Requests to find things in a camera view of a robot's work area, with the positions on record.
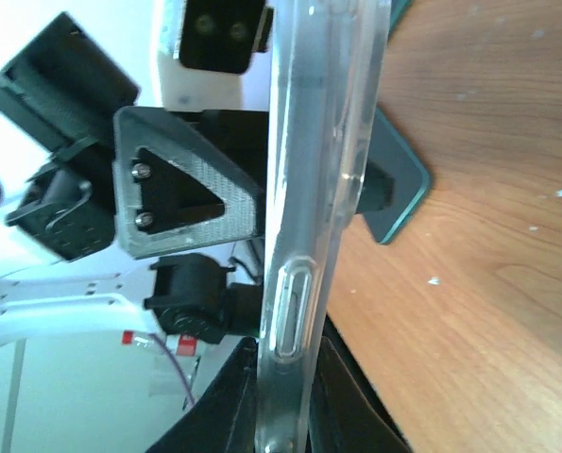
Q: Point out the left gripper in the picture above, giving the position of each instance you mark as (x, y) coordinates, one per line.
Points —
(164, 185)

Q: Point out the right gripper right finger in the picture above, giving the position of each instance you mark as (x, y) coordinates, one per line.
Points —
(346, 414)

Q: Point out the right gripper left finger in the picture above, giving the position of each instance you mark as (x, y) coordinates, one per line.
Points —
(224, 418)

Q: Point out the clear magsafe phone case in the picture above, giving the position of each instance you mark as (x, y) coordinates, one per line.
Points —
(327, 59)

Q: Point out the black phone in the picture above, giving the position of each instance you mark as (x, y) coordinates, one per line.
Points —
(396, 181)

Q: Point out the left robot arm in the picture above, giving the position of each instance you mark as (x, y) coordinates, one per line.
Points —
(163, 184)

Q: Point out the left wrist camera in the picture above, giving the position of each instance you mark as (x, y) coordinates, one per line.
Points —
(200, 50)

